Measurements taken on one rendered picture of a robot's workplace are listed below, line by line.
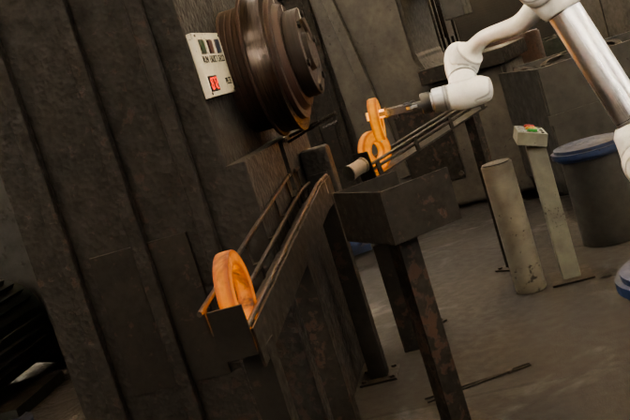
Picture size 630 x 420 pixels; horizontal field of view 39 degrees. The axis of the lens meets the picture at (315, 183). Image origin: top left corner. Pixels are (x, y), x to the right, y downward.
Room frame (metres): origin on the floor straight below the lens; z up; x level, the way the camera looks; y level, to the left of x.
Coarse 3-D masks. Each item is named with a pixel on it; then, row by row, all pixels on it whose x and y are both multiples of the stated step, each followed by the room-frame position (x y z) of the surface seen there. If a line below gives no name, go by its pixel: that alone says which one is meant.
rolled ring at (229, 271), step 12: (228, 252) 1.78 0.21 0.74; (216, 264) 1.75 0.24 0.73; (228, 264) 1.75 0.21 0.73; (240, 264) 1.84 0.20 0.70; (216, 276) 1.73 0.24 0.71; (228, 276) 1.73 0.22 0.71; (240, 276) 1.85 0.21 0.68; (216, 288) 1.72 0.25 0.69; (228, 288) 1.71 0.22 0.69; (240, 288) 1.86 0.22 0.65; (252, 288) 1.87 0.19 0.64; (228, 300) 1.71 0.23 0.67; (240, 300) 1.85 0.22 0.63; (252, 300) 1.85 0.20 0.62
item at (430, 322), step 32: (352, 192) 2.27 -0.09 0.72; (384, 192) 2.14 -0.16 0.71; (416, 192) 2.17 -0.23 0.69; (448, 192) 2.21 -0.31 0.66; (352, 224) 2.32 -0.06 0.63; (384, 224) 2.16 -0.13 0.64; (416, 224) 2.16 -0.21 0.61; (416, 256) 2.29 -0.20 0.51; (416, 288) 2.28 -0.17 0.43; (416, 320) 2.30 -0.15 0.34; (448, 352) 2.30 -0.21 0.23; (448, 384) 2.29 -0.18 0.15; (448, 416) 2.29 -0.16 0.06; (480, 416) 2.36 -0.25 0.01
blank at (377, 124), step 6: (372, 102) 3.11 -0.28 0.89; (378, 102) 3.19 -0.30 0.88; (372, 108) 3.10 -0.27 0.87; (378, 108) 3.14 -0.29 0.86; (372, 114) 3.09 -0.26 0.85; (378, 114) 3.10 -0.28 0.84; (372, 120) 3.08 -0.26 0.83; (378, 120) 3.08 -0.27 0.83; (372, 126) 3.09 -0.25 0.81; (378, 126) 3.08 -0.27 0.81; (384, 126) 3.21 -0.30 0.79; (378, 132) 3.09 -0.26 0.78; (384, 132) 3.16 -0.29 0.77; (378, 138) 3.12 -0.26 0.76; (384, 138) 3.13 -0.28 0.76
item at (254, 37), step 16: (240, 0) 2.78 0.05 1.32; (256, 0) 2.72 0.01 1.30; (240, 16) 2.71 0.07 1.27; (256, 16) 2.67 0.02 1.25; (256, 32) 2.66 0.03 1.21; (256, 48) 2.65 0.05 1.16; (256, 64) 2.65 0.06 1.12; (272, 64) 2.64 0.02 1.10; (256, 80) 2.65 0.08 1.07; (272, 80) 2.65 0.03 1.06; (272, 96) 2.67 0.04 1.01; (272, 112) 2.70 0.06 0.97; (288, 112) 2.69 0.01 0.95; (288, 128) 2.79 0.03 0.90; (304, 128) 2.81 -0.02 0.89
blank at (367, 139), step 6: (366, 132) 3.31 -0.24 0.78; (372, 132) 3.31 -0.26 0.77; (360, 138) 3.30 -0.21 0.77; (366, 138) 3.28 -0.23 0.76; (372, 138) 3.30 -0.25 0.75; (360, 144) 3.28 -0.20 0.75; (366, 144) 3.27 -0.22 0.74; (378, 144) 3.34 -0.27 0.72; (384, 144) 3.34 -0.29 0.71; (360, 150) 3.27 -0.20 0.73; (366, 150) 3.27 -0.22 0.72; (378, 150) 3.35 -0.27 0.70; (384, 150) 3.33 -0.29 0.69; (372, 156) 3.28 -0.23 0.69; (378, 156) 3.34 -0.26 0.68; (390, 156) 3.35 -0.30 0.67; (384, 168) 3.31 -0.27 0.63
